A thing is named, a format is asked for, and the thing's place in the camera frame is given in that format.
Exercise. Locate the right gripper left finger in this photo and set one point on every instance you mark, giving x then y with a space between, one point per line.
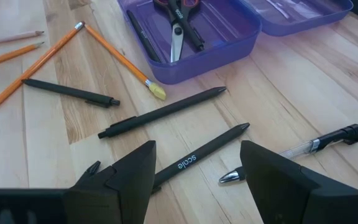
129 183

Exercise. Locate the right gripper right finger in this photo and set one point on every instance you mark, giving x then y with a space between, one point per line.
291 189

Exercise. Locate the black ballpoint pen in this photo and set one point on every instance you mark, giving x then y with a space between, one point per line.
186 28
197 157
143 34
166 111
67 91
92 169

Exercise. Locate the clear pen black grip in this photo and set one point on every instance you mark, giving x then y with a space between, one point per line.
331 140

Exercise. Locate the orange pencil yellow eraser cap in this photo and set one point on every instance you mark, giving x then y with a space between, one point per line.
120 59

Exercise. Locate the purple plastic supply box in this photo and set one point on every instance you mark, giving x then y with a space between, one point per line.
197 68

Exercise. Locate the orange pencil red eraser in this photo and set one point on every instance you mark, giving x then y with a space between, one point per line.
8 56
33 67

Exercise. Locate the natural wood pencil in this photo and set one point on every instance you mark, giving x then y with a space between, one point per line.
11 39

